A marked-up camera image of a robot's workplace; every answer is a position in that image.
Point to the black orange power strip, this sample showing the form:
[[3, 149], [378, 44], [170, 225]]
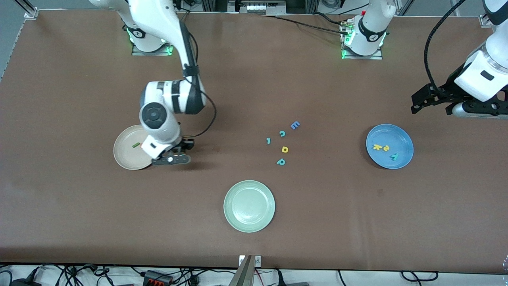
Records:
[[156, 278]]

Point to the grey electronics box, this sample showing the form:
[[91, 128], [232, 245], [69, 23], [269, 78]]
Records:
[[258, 7]]

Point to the aluminium frame post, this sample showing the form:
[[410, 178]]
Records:
[[483, 20], [31, 12]]

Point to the teal letter d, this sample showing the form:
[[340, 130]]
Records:
[[278, 163]]

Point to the blue plate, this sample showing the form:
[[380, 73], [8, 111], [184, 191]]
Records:
[[391, 137]]

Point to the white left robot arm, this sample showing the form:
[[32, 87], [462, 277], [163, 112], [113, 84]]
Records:
[[496, 51]]

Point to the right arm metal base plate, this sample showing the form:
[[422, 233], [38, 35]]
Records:
[[152, 53]]

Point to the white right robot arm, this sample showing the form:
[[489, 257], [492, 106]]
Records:
[[158, 20]]

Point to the black adapter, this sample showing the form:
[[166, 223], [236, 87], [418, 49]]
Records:
[[25, 283]]

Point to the white mounting bracket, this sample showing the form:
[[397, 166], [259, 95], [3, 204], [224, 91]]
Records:
[[257, 260]]

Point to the brown plate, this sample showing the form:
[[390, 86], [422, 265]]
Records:
[[127, 153]]

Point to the aluminium camera post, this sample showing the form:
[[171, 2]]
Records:
[[243, 276]]

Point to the blue letter m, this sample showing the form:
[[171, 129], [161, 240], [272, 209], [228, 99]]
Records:
[[295, 125]]

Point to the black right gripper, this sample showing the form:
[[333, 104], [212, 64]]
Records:
[[185, 144]]

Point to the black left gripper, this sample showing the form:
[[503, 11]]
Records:
[[451, 87]]

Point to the green plate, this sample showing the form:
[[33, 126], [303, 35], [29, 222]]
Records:
[[249, 206]]

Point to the black plug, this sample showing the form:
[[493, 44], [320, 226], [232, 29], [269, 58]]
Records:
[[279, 280]]

